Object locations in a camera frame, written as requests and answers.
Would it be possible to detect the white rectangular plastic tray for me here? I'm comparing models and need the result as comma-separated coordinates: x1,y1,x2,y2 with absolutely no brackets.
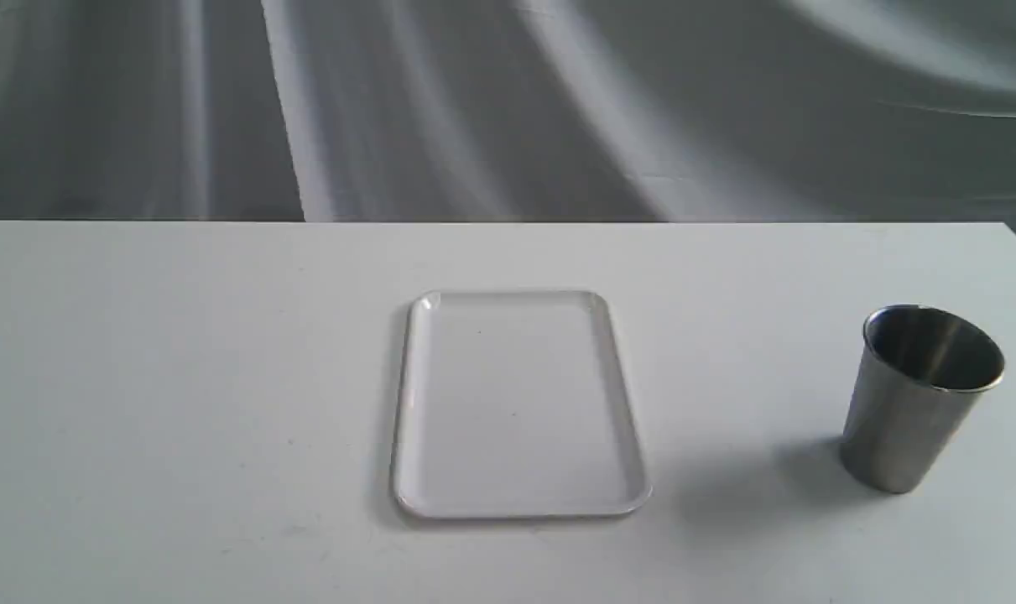
390,289,653,523

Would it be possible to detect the stainless steel cup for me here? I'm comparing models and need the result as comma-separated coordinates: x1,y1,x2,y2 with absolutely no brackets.
838,305,1006,496

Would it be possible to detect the grey fabric backdrop curtain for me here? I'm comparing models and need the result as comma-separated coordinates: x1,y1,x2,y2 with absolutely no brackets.
0,1,1016,234

